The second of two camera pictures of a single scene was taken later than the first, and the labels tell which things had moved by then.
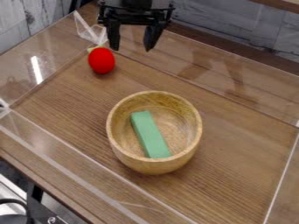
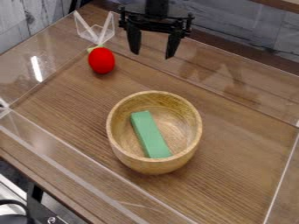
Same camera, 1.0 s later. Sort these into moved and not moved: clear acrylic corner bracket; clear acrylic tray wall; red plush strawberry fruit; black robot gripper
Moved: black robot gripper
Not moved: clear acrylic tray wall; red plush strawberry fruit; clear acrylic corner bracket
